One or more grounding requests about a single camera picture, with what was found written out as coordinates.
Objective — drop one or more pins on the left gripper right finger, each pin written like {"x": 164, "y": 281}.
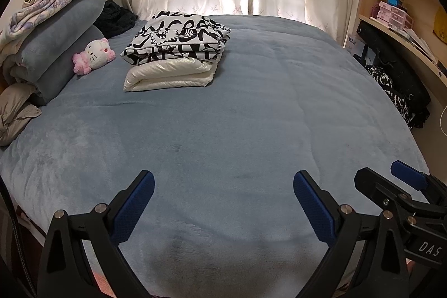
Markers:
{"x": 319, "y": 206}

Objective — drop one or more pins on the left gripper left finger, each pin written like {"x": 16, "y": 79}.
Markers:
{"x": 128, "y": 205}

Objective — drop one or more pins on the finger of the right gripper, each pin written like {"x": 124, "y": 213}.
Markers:
{"x": 409, "y": 175}

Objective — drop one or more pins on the black white graffiti jacket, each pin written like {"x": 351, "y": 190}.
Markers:
{"x": 172, "y": 34}

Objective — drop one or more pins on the black white patterned hanging garment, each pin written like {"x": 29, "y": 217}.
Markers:
{"x": 395, "y": 75}

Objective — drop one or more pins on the white cardboard box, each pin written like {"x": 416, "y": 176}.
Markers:
{"x": 356, "y": 47}

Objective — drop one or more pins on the cream shiny puffer jacket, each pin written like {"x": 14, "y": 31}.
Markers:
{"x": 171, "y": 73}

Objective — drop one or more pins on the grey beige cloth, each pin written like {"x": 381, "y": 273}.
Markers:
{"x": 16, "y": 111}

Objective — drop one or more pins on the pink drawer organizer box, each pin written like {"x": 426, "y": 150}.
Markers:
{"x": 389, "y": 15}

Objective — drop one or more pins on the pink white cat plush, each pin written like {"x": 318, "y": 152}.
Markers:
{"x": 97, "y": 54}

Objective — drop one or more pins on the wooden curved shelf unit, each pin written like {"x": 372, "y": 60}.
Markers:
{"x": 423, "y": 13}

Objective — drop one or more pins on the black fluffy garment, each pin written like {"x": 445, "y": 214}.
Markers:
{"x": 115, "y": 19}

